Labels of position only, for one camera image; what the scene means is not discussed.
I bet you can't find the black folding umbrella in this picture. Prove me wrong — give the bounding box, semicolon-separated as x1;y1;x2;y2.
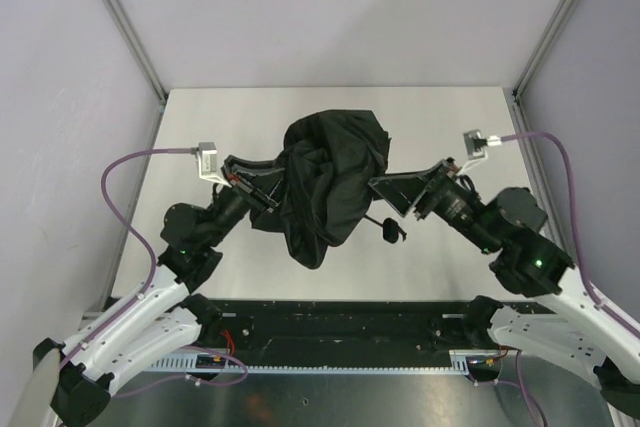
250;110;391;269

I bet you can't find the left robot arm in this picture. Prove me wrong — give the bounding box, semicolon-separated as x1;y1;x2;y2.
34;143;284;426

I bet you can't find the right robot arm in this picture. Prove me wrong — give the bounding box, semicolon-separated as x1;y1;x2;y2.
369;159;639;418

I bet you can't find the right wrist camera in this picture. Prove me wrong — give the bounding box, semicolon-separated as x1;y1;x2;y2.
458;130;502;175

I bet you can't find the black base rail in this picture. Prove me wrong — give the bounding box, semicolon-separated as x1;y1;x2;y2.
213;300;499;367

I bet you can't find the grey cable duct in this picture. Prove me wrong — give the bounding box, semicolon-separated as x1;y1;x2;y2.
144;350;499;375

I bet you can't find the right aluminium frame post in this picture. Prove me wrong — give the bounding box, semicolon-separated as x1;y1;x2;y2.
514;0;611;98

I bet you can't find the aluminium frame post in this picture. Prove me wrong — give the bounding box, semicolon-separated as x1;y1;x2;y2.
73;0;168;101
514;0;611;98

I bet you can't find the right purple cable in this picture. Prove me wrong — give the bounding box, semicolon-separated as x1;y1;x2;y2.
494;131;640;338

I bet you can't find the purple cable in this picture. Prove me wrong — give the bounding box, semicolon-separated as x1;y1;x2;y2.
59;145;201;368
494;131;640;338

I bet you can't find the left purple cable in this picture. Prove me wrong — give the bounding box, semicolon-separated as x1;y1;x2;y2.
59;145;201;368

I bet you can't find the left aluminium frame post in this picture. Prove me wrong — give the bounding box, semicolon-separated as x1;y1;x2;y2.
73;0;168;101

